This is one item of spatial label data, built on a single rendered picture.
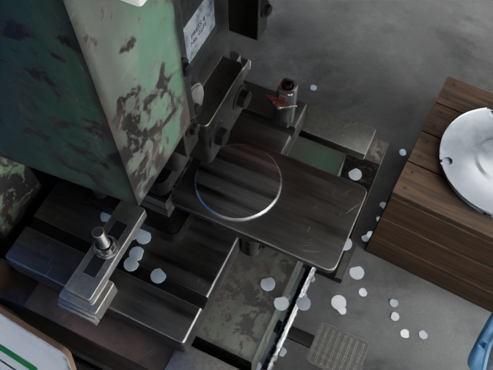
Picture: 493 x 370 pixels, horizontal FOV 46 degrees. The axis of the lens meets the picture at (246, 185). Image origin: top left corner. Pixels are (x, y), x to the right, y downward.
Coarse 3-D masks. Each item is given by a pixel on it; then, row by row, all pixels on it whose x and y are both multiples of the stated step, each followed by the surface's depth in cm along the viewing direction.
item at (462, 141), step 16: (480, 112) 139; (448, 128) 136; (464, 128) 136; (480, 128) 136; (448, 144) 134; (464, 144) 134; (480, 144) 134; (464, 160) 132; (480, 160) 132; (448, 176) 130; (464, 176) 130; (480, 176) 130; (464, 192) 128; (480, 192) 128; (480, 208) 126
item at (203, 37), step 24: (192, 0) 55; (216, 0) 60; (192, 24) 57; (216, 24) 63; (192, 48) 59; (216, 48) 66; (192, 72) 62; (216, 72) 68; (240, 72) 68; (192, 96) 61; (216, 96) 66; (240, 96) 70; (216, 120) 66; (216, 144) 68; (168, 168) 71
